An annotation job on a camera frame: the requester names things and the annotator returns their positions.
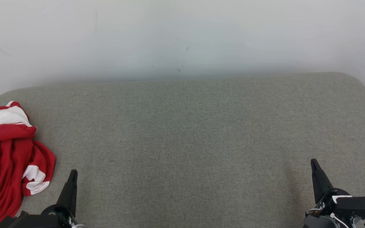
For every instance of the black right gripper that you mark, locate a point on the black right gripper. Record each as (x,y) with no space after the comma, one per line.
(326,209)

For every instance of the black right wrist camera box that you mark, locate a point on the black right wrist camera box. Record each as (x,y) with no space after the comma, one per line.
(360,204)

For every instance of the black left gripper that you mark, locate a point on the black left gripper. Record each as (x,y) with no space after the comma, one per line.
(43,221)

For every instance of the red jersey with white sleeves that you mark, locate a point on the red jersey with white sleeves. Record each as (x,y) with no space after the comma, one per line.
(5,117)

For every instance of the grey fabric sofa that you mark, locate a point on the grey fabric sofa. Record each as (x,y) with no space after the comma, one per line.
(182,142)

